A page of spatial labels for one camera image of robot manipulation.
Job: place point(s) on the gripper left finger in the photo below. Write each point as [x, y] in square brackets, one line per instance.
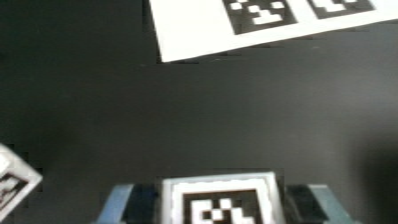
[130, 205]

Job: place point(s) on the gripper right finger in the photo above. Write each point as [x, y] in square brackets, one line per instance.
[313, 206]

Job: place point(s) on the white tagged cube nut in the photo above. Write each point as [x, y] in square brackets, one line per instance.
[223, 199]
[20, 179]

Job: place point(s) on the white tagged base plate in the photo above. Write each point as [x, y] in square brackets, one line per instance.
[208, 26]

